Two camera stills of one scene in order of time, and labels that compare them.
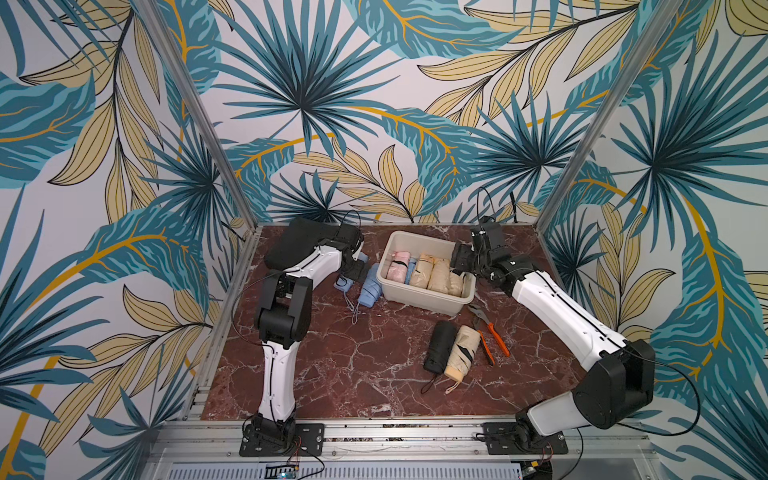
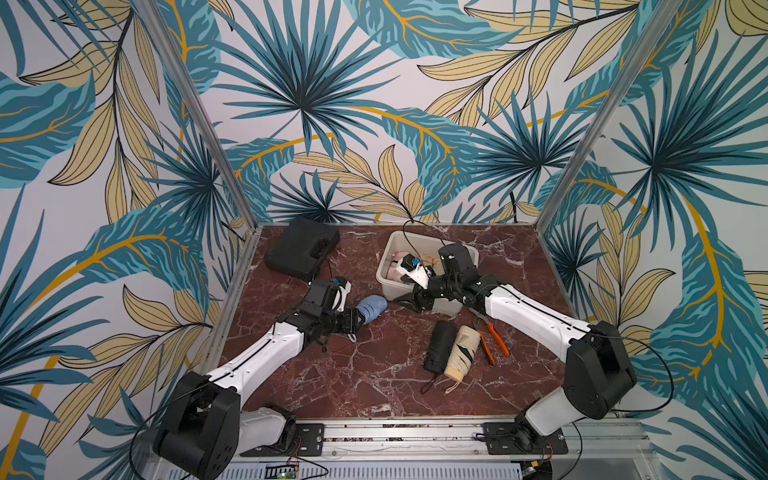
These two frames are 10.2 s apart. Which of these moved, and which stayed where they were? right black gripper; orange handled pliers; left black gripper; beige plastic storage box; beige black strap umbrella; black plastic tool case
Moved: left black gripper; right black gripper
Stayed: orange handled pliers; black plastic tool case; beige plastic storage box; beige black strap umbrella
